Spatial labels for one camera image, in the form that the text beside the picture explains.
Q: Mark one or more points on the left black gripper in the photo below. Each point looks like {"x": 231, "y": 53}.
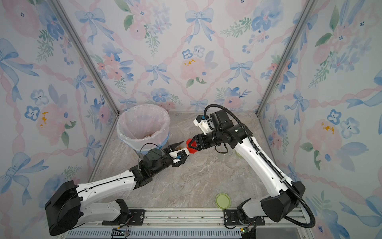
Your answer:
{"x": 171, "y": 147}

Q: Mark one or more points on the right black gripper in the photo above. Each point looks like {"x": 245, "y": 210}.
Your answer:
{"x": 201, "y": 138}

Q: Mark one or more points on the red jar lid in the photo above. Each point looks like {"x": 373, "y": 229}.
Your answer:
{"x": 192, "y": 146}

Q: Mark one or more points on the red lid peanut jar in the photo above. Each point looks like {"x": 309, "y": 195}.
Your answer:
{"x": 180, "y": 146}

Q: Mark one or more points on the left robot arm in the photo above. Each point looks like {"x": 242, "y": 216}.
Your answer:
{"x": 73, "y": 205}

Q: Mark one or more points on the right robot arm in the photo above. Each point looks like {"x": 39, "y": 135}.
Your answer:
{"x": 284, "y": 194}

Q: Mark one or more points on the grey mesh trash bin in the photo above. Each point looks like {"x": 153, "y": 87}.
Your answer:
{"x": 142, "y": 150}

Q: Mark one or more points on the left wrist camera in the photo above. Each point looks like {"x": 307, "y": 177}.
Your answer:
{"x": 179, "y": 154}

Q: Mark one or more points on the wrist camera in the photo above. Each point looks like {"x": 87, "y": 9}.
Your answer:
{"x": 179, "y": 154}
{"x": 205, "y": 124}

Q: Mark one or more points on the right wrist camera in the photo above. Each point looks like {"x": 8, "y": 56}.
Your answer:
{"x": 205, "y": 124}

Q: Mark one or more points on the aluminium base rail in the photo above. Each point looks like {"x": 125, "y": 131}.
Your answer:
{"x": 188, "y": 223}

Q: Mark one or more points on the right aluminium corner post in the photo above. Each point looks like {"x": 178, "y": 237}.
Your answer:
{"x": 302, "y": 21}

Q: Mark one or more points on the aluminium corner post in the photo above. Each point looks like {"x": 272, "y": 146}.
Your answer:
{"x": 302, "y": 21}
{"x": 68, "y": 26}

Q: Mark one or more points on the left aluminium corner post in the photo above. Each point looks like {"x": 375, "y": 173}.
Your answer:
{"x": 68, "y": 26}

